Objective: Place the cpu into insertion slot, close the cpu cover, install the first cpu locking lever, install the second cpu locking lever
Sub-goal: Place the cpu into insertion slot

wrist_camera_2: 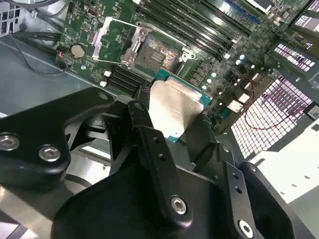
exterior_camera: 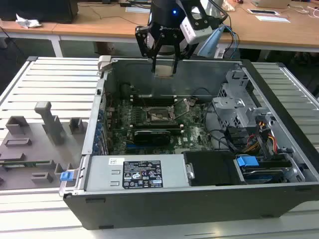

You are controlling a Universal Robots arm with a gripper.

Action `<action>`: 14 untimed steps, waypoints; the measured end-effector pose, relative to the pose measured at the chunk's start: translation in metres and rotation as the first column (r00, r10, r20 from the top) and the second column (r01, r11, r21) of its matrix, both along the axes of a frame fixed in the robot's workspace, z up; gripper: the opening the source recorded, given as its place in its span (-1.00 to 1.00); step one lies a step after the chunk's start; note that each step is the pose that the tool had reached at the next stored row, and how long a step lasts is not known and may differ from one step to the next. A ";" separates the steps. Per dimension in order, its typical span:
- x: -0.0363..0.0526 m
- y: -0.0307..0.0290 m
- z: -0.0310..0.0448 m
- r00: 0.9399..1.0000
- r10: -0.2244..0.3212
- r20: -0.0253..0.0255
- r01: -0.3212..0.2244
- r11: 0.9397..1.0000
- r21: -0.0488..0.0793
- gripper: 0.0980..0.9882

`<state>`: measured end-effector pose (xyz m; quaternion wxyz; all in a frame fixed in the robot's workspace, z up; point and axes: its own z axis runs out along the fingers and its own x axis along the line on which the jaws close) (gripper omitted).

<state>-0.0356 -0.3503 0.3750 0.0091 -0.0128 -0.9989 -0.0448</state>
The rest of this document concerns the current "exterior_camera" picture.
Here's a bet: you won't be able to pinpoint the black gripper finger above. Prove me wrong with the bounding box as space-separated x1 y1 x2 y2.
135 24 164 74
171 36 194 74

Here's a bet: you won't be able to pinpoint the square CPU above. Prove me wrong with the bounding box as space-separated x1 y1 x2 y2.
154 65 174 78

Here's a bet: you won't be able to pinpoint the metal socket cover frame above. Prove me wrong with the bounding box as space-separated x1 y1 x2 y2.
169 98 194 118

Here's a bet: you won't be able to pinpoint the thin wire locking lever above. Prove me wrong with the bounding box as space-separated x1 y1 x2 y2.
141 96 151 118

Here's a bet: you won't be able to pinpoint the black RAM slot bank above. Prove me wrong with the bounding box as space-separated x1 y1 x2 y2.
133 123 180 130
133 97 175 107

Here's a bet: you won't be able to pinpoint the CPU socket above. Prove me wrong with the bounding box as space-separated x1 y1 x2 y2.
146 106 179 125

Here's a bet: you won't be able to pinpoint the pale blue teach pendant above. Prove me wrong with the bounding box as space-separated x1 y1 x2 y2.
196 24 226 59

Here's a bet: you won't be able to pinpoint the brown cardboard box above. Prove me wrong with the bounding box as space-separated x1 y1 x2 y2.
96 41 117 55

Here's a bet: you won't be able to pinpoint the wooden desk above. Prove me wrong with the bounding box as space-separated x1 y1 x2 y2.
0 18 60 58
52 0 319 60

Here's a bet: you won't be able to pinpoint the beige crumpled bag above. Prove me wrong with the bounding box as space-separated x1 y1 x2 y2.
221 0 236 12

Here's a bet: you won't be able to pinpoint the grey metal drive cage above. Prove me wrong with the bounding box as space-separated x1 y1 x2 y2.
211 69 275 130

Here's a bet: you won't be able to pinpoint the green motherboard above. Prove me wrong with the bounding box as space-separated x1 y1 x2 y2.
104 98 225 156

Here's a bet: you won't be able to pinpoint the black graphics card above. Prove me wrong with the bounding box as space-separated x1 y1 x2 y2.
134 129 171 145

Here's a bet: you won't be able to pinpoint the white paper sheet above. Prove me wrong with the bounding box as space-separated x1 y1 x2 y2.
255 14 291 23

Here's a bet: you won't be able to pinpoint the black monitor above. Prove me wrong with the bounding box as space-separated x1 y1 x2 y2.
0 0 79 24

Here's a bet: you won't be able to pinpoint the beige laptop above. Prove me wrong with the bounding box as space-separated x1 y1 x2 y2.
250 0 291 9

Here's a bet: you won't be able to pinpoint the crumpled white paper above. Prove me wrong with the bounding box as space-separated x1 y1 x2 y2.
15 13 42 28

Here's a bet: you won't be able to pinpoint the black plastic air shroud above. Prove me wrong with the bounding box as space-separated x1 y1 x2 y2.
183 150 247 186

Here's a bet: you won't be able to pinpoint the hard disk in blue carrier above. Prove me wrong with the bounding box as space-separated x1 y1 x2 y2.
235 154 287 185

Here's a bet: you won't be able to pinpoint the grey power supply with label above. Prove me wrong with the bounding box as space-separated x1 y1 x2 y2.
84 154 192 191

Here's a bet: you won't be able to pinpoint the grey printed parts rack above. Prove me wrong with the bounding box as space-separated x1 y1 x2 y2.
0 101 88 191

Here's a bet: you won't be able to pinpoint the blue plastic latch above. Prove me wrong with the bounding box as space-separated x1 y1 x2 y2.
60 171 75 182

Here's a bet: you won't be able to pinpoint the black and grey PC case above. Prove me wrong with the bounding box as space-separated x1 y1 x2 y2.
58 56 319 230

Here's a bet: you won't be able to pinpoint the green RAM stick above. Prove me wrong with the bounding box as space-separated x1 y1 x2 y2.
0 160 50 167

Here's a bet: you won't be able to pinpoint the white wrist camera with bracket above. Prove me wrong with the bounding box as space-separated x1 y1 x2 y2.
178 4 214 45

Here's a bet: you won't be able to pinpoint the grey case latch handle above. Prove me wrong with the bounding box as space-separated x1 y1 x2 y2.
97 55 113 73

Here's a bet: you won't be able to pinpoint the white desk cable tray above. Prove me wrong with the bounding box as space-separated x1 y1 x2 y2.
247 8 279 15

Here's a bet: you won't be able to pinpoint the black drive cable connectors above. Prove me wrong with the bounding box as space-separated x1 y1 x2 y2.
224 125 250 150

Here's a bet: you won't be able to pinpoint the yellow red orange wire bundle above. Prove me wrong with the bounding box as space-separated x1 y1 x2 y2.
245 119 279 155

